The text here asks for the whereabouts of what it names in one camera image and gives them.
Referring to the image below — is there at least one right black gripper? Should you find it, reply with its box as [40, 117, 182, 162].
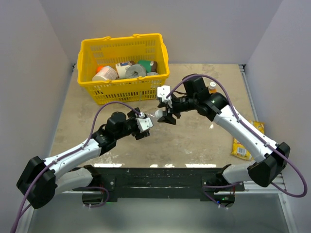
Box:
[158, 94, 197, 125]

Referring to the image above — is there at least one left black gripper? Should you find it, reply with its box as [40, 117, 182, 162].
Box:
[115, 108, 150, 140]

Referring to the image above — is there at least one large white bottle cap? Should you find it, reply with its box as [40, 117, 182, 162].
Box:
[155, 109, 163, 119]

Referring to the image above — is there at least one clear plastic bottle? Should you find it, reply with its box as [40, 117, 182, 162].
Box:
[144, 112, 157, 121]

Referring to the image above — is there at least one orange drink bottle blue label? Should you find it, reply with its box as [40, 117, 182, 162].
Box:
[208, 82, 217, 94]

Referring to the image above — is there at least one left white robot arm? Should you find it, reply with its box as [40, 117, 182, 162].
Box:
[17, 108, 153, 209]

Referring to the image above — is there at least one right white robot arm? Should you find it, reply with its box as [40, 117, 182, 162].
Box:
[156, 77, 290, 191]

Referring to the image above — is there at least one white bottle orange cap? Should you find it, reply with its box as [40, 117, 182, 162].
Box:
[92, 66, 119, 81]

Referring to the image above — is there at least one brown packet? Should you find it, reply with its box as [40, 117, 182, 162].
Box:
[150, 61, 157, 72]

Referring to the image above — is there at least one grey tape roll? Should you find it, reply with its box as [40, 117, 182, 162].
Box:
[125, 64, 147, 78]

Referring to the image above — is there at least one green packet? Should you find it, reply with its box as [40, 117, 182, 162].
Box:
[138, 60, 154, 73]

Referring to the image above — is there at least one white labelled carton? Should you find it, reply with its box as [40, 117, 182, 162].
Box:
[115, 61, 136, 79]

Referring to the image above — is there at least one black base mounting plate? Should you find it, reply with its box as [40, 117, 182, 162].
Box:
[78, 165, 245, 207]

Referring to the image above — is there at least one yellow plastic shopping basket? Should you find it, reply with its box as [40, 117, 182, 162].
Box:
[77, 33, 170, 105]

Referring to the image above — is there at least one yellow snack bag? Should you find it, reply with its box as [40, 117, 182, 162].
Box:
[230, 120, 266, 161]

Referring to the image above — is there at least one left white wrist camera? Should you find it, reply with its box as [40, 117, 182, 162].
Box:
[136, 112, 154, 133]

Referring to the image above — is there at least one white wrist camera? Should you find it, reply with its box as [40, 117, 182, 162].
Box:
[136, 112, 154, 133]
[156, 85, 173, 108]

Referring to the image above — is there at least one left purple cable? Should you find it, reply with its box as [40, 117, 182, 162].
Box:
[10, 101, 144, 233]

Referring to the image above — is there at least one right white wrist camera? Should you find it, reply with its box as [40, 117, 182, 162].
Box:
[156, 85, 173, 108]

